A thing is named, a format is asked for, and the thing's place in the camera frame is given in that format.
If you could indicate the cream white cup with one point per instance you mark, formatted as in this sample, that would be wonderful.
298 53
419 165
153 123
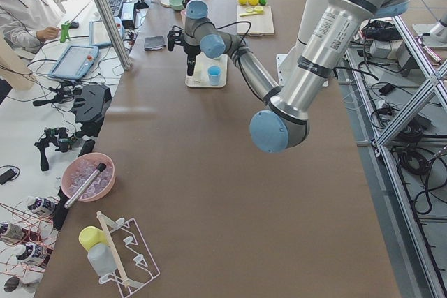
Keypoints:
197 74

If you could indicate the pink cup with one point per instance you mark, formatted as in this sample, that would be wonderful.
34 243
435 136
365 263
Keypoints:
183 16

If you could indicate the blue cup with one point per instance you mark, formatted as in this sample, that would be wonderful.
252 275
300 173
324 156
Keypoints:
214 75

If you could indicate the cream rabbit tray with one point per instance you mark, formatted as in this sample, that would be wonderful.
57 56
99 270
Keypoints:
221 61

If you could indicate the green bowl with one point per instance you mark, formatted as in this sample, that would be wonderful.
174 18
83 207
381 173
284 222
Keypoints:
176 5

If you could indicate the grey folded cloth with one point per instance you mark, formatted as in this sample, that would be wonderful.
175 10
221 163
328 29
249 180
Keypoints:
154 43

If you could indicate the yellow plastic knife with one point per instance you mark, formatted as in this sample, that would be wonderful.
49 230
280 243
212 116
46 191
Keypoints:
249 14

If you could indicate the lower whole lemon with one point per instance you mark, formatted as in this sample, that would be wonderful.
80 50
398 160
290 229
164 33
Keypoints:
253 2

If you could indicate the bamboo cutting board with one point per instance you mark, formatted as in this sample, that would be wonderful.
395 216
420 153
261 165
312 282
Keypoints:
255 25

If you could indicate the blue teach pendant far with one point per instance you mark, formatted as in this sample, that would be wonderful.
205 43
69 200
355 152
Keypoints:
98 35

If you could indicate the blue teach pendant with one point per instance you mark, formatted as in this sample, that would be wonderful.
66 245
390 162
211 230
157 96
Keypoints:
75 62
98 35

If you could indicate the blue teach pendant near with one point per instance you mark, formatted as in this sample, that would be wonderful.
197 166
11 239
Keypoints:
75 62

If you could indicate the green clamp tool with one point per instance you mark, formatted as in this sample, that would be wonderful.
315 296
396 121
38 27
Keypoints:
65 31

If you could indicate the seated person in hoodie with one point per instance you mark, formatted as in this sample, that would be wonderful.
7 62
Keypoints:
28 24

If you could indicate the pink bucket with ice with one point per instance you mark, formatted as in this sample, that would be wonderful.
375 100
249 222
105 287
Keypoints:
82 168

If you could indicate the yellow cup on rack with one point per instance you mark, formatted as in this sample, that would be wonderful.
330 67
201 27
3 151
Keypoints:
91 236

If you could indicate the plastic bottle upper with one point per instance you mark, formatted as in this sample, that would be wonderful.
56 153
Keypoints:
42 207

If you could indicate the grey cup on rack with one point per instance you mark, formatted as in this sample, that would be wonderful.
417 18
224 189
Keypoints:
101 259

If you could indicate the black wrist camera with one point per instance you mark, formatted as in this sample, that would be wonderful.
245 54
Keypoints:
174 37

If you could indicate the aluminium frame post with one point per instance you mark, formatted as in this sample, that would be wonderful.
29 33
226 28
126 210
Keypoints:
115 38

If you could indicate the metal scoop handle in bucket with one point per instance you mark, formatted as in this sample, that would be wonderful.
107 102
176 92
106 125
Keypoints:
74 198

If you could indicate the aluminium truss frame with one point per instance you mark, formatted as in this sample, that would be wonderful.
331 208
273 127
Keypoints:
396 101

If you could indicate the white wire cup rack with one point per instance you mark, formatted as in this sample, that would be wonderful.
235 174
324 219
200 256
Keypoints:
136 257

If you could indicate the wooden rack handle stick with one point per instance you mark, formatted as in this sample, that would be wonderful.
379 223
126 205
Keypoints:
105 223

